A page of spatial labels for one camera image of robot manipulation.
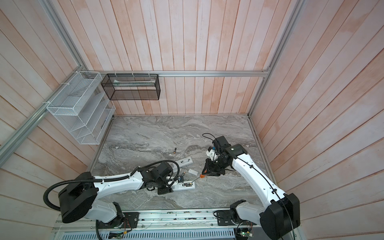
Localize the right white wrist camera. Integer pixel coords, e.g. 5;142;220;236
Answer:
206;147;218;162

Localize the left aluminium frame bar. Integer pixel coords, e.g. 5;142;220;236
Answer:
1;65;85;167

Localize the black wire mesh basket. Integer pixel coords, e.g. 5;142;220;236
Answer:
101;73;161;101

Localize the black corrugated cable conduit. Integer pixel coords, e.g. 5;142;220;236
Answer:
42;159;181;211

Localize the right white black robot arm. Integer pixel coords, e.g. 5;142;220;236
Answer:
202;136;301;240

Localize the white wire mesh shelf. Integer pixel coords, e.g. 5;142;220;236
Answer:
47;72;116;145

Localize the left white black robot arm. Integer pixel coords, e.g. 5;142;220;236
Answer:
59;161;180;224

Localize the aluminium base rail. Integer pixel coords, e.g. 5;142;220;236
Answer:
50;207;302;233

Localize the white remote control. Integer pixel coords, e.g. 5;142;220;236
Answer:
175;157;193;168
172;181;196;192

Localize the orange handled screwdriver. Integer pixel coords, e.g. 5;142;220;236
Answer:
192;175;206;183

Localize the horizontal aluminium frame bar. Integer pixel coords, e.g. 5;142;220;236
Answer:
85;70;269;78

